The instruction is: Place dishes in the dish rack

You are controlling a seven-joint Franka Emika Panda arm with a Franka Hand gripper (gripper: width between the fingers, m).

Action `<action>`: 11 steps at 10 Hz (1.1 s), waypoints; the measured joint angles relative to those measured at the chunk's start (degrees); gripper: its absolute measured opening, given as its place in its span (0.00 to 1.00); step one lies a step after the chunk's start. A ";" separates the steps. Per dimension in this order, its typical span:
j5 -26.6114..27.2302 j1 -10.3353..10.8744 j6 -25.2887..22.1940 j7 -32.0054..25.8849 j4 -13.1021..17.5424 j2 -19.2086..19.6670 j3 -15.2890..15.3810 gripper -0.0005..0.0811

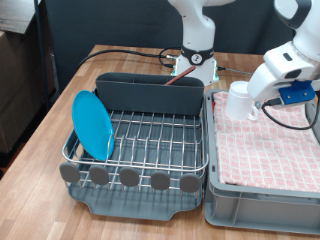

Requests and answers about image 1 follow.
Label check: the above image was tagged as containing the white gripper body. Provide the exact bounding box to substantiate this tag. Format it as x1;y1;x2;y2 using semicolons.
247;63;295;104

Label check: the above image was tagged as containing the white mug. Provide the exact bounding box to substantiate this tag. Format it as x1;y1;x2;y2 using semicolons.
225;80;260;122

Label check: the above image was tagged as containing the red-brown wooden spoon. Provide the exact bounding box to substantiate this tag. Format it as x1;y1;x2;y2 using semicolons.
163;65;197;86

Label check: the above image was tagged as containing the blue plate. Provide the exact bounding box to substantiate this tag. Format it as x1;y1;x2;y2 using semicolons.
71;89;116;162

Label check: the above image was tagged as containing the pink checked towel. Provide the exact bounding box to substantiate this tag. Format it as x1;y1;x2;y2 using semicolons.
212;91;320;194

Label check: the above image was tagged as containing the grey plastic crate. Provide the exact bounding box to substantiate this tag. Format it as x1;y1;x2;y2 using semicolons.
203;88;320;236

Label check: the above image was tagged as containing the dark grey cutlery caddy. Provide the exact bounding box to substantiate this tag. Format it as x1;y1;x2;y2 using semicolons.
95;72;205;117

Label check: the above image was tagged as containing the dark grey drain tray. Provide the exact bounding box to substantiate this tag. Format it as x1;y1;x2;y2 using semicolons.
68;109;204;222

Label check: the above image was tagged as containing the dark fabric partition panel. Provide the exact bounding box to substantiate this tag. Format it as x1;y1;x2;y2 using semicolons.
44;0;320;93

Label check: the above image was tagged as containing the black metal pole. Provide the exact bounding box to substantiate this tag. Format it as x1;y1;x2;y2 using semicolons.
33;0;52;111

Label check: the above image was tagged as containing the cardboard box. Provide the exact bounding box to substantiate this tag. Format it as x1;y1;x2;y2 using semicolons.
0;29;46;154

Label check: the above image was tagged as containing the dark wooden shelf board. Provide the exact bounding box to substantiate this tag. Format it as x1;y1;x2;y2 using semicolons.
0;0;39;35

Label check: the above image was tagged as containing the metal wire dish rack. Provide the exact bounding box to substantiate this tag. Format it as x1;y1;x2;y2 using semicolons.
59;87;210;195

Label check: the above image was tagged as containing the thick black table cable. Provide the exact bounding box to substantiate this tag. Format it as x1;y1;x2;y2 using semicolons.
78;47;183;69

